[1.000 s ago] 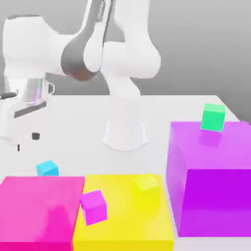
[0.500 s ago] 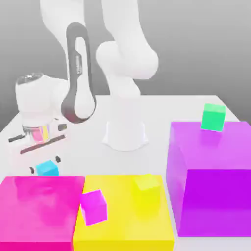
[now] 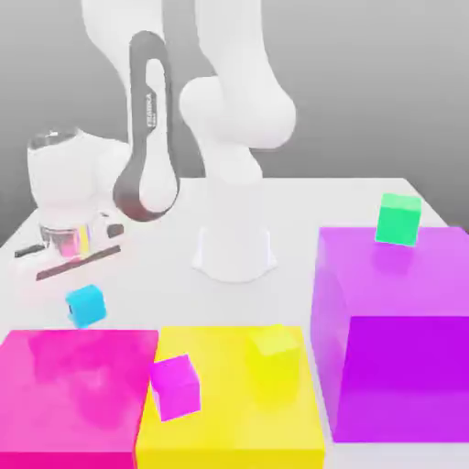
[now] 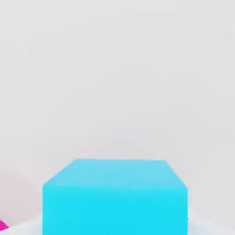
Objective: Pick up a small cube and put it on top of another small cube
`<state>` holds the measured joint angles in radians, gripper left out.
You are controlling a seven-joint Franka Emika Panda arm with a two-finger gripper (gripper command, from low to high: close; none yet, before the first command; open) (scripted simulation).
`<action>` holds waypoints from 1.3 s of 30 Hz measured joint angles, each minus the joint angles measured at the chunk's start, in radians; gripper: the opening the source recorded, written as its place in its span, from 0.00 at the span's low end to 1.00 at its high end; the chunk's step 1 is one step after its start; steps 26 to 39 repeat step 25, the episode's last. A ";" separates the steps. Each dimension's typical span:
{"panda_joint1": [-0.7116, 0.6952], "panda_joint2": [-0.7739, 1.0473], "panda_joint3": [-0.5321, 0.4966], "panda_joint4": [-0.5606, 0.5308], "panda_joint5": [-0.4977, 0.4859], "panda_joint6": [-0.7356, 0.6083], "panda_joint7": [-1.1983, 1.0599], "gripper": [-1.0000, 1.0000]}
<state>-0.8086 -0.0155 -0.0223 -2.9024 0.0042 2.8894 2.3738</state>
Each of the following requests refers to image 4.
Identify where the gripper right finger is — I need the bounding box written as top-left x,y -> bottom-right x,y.
187,210 -> 235,235

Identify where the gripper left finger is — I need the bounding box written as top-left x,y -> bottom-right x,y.
0,213 -> 43,235

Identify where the small cyan cube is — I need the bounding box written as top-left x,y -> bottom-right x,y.
42,158 -> 188,235

